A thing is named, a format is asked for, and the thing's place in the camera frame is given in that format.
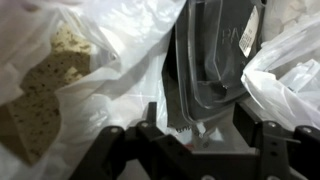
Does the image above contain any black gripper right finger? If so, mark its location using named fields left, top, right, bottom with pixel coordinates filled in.
left=233, top=101, right=320, bottom=180

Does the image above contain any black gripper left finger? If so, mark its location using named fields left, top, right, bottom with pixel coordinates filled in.
left=69, top=101, right=194, bottom=180

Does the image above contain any black container with clear lid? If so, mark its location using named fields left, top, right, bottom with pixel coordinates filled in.
left=161, top=0, right=268, bottom=134

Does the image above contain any white printed plastic bag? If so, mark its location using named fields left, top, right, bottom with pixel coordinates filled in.
left=0, top=0, right=320, bottom=180

